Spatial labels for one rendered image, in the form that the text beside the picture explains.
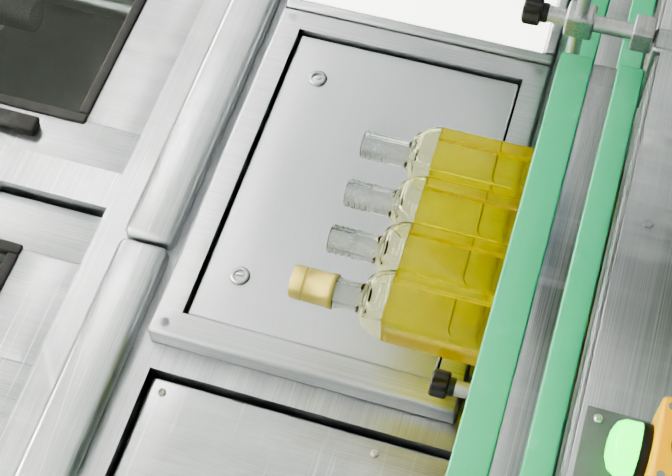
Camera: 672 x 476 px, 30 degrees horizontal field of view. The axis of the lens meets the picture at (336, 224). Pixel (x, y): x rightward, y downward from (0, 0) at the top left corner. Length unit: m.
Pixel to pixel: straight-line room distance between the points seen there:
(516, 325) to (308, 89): 0.55
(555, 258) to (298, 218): 0.41
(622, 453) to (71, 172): 0.80
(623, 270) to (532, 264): 0.08
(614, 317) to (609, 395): 0.07
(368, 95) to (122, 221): 0.33
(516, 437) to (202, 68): 0.71
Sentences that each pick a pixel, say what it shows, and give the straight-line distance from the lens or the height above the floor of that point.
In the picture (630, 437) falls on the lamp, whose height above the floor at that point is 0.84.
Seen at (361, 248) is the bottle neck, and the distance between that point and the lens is 1.23.
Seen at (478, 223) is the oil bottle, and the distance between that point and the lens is 1.23.
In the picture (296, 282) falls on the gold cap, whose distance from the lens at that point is 1.20.
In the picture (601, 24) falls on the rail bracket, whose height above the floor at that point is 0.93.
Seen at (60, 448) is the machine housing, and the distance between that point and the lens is 1.33.
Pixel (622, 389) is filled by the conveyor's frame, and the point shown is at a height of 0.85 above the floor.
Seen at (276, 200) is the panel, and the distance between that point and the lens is 1.42.
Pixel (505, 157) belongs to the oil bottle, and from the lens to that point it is 1.27.
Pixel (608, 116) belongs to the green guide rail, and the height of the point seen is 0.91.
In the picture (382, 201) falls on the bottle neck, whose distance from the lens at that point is 1.26.
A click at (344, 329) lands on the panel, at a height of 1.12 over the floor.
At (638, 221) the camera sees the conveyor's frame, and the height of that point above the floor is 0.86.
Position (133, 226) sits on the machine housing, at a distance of 1.43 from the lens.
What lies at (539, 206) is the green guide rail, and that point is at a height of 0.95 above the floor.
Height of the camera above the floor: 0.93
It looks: 10 degrees up
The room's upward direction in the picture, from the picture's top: 76 degrees counter-clockwise
